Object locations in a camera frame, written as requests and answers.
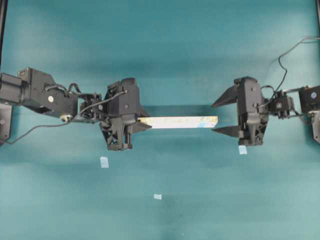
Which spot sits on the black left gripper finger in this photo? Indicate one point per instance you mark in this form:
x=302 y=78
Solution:
x=140 y=126
x=141 y=112

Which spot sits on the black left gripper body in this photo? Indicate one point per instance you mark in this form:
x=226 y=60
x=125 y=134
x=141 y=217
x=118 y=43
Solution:
x=117 y=131

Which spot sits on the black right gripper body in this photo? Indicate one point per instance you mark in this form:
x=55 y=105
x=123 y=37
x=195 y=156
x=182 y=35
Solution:
x=252 y=125

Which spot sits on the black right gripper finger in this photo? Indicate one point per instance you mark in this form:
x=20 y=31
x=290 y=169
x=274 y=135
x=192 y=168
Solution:
x=227 y=98
x=232 y=131

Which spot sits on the white chipboard wooden board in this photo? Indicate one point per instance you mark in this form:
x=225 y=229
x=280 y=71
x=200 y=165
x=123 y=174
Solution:
x=180 y=122

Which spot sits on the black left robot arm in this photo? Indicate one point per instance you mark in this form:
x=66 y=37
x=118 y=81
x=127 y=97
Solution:
x=39 y=92

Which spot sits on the blue tape marker centre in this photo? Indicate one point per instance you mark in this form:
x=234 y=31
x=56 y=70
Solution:
x=157 y=196

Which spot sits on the black left camera box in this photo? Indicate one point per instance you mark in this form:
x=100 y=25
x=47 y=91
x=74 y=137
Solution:
x=126 y=103

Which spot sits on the black camera box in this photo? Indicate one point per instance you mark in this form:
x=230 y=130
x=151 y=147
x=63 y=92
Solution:
x=248 y=95
x=126 y=103

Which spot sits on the black right camera box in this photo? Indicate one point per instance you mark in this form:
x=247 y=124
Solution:
x=248 y=95

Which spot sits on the black frame post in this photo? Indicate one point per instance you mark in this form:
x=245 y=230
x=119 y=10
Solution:
x=3 y=14

